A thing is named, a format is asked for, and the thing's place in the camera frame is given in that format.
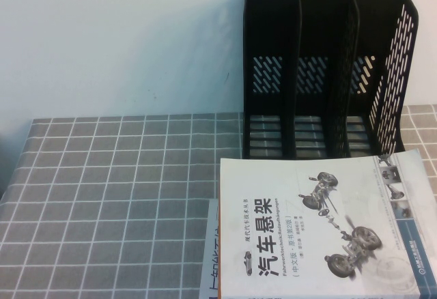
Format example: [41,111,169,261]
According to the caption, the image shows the white car suspension book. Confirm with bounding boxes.
[218,148,437,299]

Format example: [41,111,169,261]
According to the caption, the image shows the grey book large black characters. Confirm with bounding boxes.
[197,199,222,299]

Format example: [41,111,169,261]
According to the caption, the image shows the black plastic book stand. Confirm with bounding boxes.
[241,0,420,160]

